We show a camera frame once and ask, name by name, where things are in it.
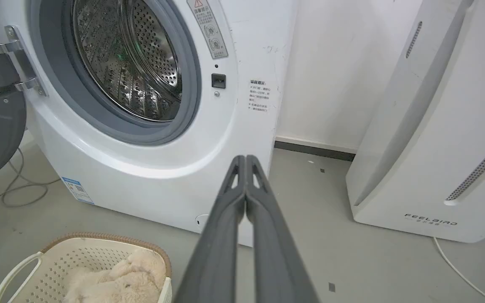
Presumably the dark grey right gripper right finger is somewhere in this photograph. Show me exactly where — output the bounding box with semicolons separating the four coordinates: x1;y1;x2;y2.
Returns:
245;155;320;303

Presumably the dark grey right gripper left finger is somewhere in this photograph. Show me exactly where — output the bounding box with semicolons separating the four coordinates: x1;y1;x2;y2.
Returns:
174;155;246;303

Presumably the cream fluffy plush toy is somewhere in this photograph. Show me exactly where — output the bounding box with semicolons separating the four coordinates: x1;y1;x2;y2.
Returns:
63;249;167;303

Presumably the white front-load washing machine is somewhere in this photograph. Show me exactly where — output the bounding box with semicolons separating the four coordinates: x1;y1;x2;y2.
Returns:
0;0;298;247

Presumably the cream perforated laundry basket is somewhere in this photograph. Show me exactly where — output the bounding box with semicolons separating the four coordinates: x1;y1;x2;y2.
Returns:
0;232;173;303

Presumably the white air purifier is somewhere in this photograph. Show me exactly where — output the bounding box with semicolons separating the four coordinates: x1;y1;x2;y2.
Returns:
346;0;485;243

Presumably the white power cable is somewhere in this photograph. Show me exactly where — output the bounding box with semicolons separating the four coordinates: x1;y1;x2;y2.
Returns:
432;237;485;303

